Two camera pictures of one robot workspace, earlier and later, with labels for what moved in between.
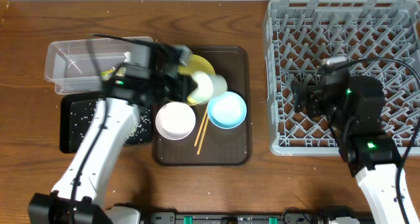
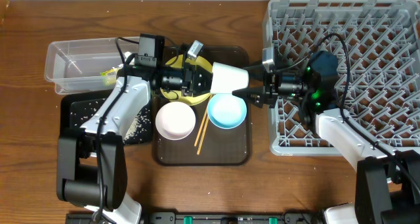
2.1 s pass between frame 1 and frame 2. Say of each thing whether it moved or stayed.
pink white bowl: stayed
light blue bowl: stayed
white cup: moved
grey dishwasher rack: stayed
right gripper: moved
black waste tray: stayed
